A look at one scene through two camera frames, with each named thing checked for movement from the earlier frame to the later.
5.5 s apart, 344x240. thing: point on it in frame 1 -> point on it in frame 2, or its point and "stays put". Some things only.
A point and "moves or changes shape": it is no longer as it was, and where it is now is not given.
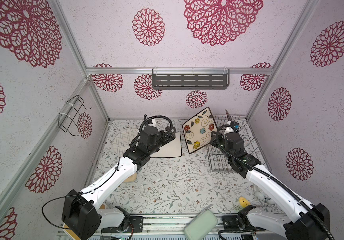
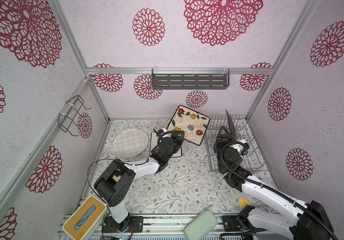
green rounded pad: x=202 y=227 stays put
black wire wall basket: x=67 y=117 stays put
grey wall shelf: x=190 y=78 stays put
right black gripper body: x=219 y=142 -> x=222 y=151
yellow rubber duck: x=243 y=202 stays put
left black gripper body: x=161 y=139 -> x=177 y=143
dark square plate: x=197 y=131 moves or changes shape
